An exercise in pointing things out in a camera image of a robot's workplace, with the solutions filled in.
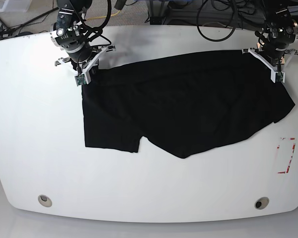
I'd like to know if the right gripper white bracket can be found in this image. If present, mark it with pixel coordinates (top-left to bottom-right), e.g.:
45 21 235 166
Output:
54 45 116 84

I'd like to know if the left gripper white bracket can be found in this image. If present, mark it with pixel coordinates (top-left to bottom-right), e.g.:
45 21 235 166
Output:
242 47 298 83

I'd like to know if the black T-shirt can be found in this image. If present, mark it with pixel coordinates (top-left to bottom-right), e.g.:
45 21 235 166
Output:
82 50 295 159

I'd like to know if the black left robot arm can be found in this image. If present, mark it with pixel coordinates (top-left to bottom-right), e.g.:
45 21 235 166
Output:
242 0 298 83

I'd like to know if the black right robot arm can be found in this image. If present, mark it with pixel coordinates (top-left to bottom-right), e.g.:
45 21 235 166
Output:
50 0 115 86

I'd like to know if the red tape rectangle marking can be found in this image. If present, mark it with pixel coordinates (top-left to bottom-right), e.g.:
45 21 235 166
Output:
274 137 296 174

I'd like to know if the black tripod stand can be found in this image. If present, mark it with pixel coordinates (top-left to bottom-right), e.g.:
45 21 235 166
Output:
0 4 59 40

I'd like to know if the clear plastic storage box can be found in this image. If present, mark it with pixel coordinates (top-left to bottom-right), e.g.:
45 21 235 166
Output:
0 0 32 12

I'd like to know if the right table grommet hole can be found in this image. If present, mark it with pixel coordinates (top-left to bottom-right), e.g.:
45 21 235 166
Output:
254 197 269 210

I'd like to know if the table grommet hole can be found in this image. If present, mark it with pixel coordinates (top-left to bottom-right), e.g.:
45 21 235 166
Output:
38 195 52 207
254 197 269 210

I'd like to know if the left table grommet hole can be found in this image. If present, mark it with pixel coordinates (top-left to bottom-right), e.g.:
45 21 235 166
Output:
38 195 52 207

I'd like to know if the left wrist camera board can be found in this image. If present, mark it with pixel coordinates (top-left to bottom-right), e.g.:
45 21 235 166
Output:
275 72 284 82

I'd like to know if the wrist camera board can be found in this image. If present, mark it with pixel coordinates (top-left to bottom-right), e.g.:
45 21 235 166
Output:
275 72 284 82
75 74 87 86

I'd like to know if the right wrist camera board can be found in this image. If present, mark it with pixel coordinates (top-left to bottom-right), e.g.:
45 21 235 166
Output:
75 74 87 86

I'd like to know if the yellow cable on floor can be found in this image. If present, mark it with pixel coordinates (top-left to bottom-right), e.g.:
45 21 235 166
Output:
86 7 121 22

